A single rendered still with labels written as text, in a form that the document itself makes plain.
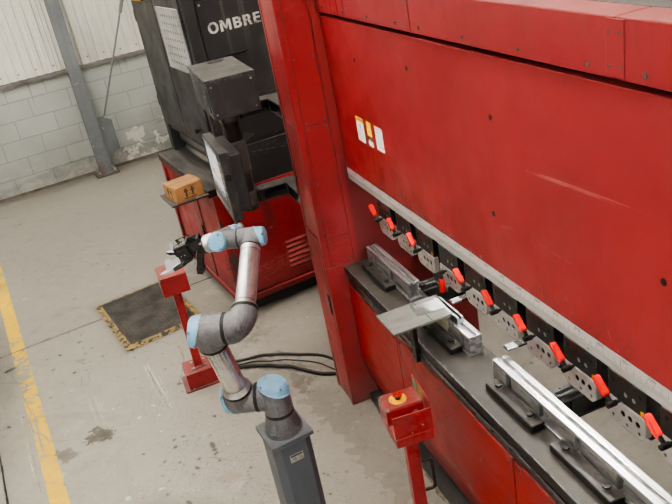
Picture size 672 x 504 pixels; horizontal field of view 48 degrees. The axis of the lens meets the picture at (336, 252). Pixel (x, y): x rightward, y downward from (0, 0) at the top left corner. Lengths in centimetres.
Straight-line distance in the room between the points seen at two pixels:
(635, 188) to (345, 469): 253
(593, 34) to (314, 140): 206
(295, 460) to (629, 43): 202
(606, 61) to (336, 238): 230
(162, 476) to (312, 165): 186
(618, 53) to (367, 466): 271
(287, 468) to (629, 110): 192
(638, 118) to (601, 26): 22
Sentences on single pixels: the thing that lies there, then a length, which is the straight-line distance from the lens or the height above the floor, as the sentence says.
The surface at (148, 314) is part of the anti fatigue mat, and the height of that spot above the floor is 1.
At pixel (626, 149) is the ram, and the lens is 187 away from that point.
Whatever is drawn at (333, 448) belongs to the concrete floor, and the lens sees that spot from 413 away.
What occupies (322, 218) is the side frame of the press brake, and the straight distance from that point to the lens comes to 380.
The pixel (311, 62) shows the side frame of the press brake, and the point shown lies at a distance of 360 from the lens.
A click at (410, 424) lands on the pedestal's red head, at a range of 299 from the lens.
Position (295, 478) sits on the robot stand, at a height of 59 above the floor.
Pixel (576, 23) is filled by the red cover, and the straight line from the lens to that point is 189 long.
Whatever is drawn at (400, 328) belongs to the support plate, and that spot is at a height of 100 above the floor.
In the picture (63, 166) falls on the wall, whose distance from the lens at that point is 976.
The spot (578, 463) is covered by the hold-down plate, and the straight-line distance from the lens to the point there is 257.
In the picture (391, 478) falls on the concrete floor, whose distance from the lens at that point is 390.
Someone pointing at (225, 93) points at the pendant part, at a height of 187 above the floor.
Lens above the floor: 265
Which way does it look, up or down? 26 degrees down
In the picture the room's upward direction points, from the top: 11 degrees counter-clockwise
